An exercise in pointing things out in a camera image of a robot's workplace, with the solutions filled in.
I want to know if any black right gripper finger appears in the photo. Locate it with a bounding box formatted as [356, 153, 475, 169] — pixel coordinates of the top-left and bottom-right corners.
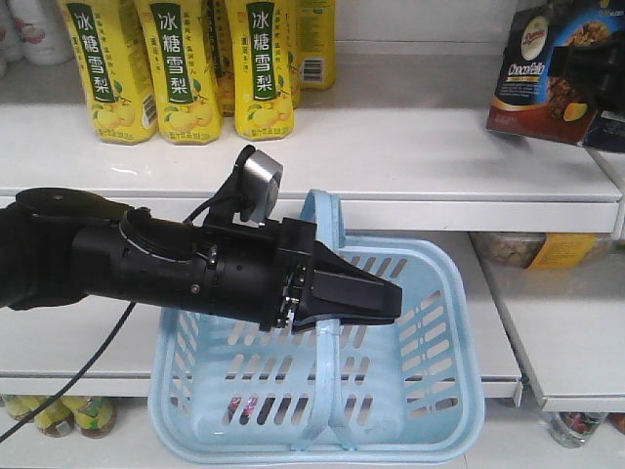
[550, 42, 624, 112]

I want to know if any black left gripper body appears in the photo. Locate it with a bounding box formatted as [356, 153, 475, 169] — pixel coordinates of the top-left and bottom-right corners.
[209, 218, 316, 331]

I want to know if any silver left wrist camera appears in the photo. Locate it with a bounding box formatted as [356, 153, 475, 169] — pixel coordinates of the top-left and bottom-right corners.
[235, 145, 283, 223]

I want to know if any yellow pear drink bottle middle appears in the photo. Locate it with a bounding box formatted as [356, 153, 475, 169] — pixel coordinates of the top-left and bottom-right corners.
[135, 1, 223, 146]

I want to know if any yellow pear drink bottle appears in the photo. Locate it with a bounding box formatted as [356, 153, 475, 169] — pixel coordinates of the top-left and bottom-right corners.
[226, 1, 295, 142]
[58, 1, 157, 145]
[135, 1, 223, 146]

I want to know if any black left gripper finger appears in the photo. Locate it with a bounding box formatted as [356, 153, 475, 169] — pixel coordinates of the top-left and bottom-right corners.
[316, 241, 387, 283]
[292, 270, 402, 333]

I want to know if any white supermarket shelving unit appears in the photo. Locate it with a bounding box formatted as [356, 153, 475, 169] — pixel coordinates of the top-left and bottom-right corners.
[0, 0, 625, 469]

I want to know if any clear yellow cookie tub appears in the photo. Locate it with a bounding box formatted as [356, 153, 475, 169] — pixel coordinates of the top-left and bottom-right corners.
[471, 232, 615, 270]

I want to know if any yellow pear drink bottle right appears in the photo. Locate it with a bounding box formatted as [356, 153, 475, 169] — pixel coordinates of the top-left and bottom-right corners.
[226, 1, 295, 142]

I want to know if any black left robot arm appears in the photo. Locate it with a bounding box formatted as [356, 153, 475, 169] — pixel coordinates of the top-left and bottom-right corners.
[1, 188, 402, 332]

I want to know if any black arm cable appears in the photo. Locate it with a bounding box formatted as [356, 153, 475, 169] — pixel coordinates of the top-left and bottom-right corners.
[0, 300, 138, 444]

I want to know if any yellow pear drink bottle left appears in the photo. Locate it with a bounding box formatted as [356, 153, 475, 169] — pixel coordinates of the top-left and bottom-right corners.
[58, 1, 157, 145]

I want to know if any light blue plastic basket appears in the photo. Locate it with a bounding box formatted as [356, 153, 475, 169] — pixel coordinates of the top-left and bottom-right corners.
[147, 191, 484, 465]

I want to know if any dark blue Chocofello cookie box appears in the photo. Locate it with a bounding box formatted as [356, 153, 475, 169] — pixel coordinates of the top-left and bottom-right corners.
[486, 1, 624, 152]

